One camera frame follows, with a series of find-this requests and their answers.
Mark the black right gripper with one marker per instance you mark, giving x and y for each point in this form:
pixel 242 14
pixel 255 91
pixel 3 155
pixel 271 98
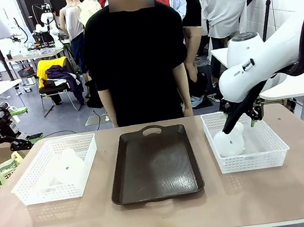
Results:
pixel 234 106

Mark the translucent white conical flask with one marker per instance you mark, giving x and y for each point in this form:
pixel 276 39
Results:
pixel 69 163
pixel 229 144

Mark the person's right forearm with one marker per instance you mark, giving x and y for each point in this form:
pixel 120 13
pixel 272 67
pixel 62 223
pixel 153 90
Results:
pixel 109 108

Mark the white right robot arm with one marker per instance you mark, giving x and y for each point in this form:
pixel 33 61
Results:
pixel 272 47

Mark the person's left forearm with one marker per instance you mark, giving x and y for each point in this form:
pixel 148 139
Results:
pixel 183 87

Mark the person's left hand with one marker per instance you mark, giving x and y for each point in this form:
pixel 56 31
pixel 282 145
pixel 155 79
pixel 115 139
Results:
pixel 188 112

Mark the brown cardboard box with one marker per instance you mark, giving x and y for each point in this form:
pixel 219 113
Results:
pixel 0 154

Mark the green white package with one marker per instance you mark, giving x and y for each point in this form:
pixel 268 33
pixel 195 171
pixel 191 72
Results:
pixel 5 172

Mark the black metal chair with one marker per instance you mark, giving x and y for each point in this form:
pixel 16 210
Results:
pixel 53 88

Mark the black red toolbox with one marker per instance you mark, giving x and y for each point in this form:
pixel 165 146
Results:
pixel 26 71

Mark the white perforated plastic basket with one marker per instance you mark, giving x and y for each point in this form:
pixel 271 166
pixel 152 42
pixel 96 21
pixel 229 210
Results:
pixel 33 190
pixel 270 156

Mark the yellow garment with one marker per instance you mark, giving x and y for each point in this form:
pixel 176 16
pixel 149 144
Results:
pixel 42 69

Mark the dark purple garment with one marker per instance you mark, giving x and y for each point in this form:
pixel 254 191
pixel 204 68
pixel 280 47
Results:
pixel 59 72

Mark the background work table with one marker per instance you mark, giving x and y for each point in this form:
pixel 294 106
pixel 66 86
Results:
pixel 35 54

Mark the dark brown plastic tray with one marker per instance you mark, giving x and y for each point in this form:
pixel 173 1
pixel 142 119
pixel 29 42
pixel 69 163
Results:
pixel 153 163

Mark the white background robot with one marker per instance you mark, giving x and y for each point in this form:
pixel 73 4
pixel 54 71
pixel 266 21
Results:
pixel 45 19

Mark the tall black tripod stand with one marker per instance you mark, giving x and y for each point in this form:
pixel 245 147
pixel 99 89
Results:
pixel 268 0

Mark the person in black shirt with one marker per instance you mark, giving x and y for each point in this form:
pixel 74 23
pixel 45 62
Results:
pixel 137 65

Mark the mannequin in white tank top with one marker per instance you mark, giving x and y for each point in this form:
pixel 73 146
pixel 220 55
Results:
pixel 72 20

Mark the mannequin in cream jacket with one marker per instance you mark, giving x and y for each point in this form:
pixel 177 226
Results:
pixel 89 8

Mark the grey mannequin base plate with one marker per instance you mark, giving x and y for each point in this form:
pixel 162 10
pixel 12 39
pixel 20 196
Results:
pixel 97 120

